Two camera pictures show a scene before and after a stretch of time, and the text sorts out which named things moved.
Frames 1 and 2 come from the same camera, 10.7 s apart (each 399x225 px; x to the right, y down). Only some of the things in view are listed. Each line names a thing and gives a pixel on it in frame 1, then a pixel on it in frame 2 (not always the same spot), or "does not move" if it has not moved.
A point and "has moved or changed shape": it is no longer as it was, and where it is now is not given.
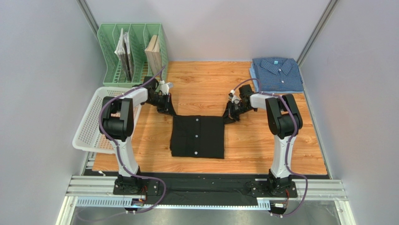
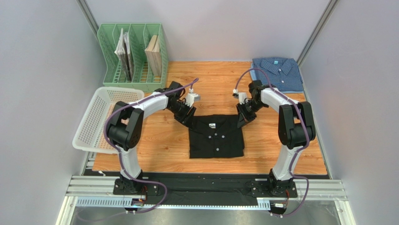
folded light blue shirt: x=251 y=69 does not move
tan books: x=153 y=54 does not move
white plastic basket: x=88 y=136 does not move
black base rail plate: x=212 y=187 does not move
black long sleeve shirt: x=197 y=136 has moved or changed shape
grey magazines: x=123 y=52 does not move
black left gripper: x=167 y=107 → x=185 y=119
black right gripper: x=234 y=111 → x=244 y=111
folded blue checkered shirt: x=278 y=74 does not move
